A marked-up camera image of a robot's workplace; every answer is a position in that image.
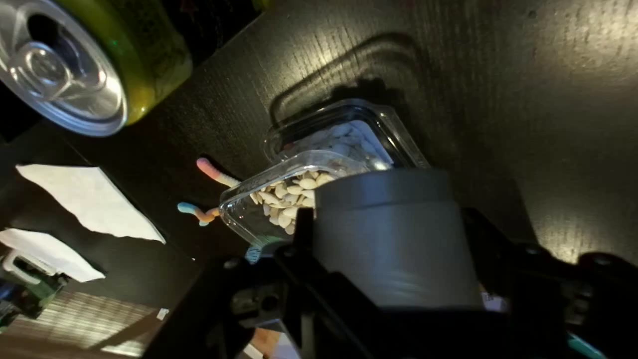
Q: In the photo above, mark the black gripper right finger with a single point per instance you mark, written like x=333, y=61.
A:
x=564, y=307

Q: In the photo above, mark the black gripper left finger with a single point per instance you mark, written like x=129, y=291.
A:
x=265, y=312

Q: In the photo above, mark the grey plastic cup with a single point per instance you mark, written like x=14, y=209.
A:
x=398, y=241

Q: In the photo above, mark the clear plastic bowl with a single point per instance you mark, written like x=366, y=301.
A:
x=345, y=141

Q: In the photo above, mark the pale seeds pile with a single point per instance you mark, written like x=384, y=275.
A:
x=285, y=201

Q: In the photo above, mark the pink gummy worm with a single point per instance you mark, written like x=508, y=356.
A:
x=215, y=173

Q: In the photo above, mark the white paper napkin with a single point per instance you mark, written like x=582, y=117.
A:
x=45, y=253
x=91, y=201

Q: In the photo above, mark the green soda can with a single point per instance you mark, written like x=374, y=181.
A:
x=131, y=53

